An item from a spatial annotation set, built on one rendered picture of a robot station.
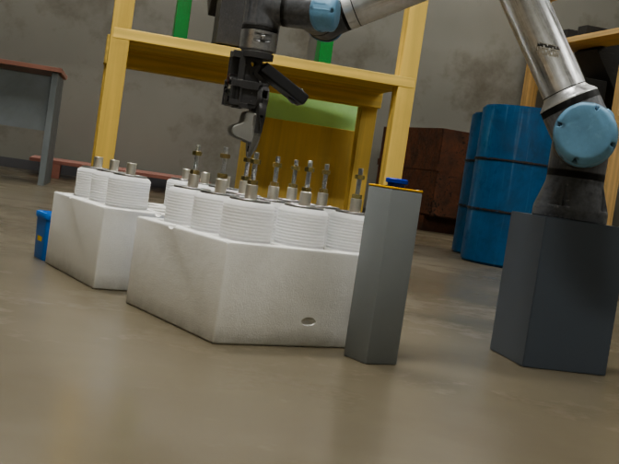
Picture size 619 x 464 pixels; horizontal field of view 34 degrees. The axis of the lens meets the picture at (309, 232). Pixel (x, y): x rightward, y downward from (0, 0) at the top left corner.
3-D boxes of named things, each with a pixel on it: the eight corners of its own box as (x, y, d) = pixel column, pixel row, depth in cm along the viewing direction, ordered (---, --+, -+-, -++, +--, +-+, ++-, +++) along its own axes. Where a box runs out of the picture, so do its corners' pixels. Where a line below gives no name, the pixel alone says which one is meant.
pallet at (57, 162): (199, 193, 875) (201, 179, 874) (209, 200, 781) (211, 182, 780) (32, 170, 848) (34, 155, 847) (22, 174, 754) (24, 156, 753)
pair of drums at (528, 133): (523, 259, 597) (544, 124, 593) (607, 283, 492) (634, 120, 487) (416, 244, 586) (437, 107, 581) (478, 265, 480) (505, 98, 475)
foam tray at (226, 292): (285, 311, 230) (297, 232, 229) (390, 350, 197) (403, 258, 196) (124, 302, 208) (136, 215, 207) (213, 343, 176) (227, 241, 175)
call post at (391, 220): (374, 355, 188) (399, 189, 186) (397, 365, 182) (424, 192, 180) (343, 354, 184) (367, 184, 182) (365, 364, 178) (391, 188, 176)
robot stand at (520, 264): (566, 357, 221) (589, 222, 220) (605, 376, 204) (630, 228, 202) (489, 349, 218) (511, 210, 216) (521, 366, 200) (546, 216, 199)
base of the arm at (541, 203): (585, 221, 218) (593, 175, 218) (620, 226, 203) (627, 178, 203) (519, 212, 215) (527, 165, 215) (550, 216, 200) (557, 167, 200)
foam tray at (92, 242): (188, 273, 274) (197, 208, 273) (252, 300, 240) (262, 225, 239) (44, 262, 254) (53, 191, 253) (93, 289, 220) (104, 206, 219)
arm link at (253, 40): (272, 37, 214) (282, 33, 206) (269, 58, 214) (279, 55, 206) (238, 30, 211) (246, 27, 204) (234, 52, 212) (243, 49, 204)
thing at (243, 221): (273, 304, 186) (286, 206, 185) (232, 303, 179) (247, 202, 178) (239, 294, 193) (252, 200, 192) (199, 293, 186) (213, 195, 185)
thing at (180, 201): (145, 272, 205) (158, 184, 204) (181, 273, 212) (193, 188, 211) (177, 281, 199) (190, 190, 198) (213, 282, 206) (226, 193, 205)
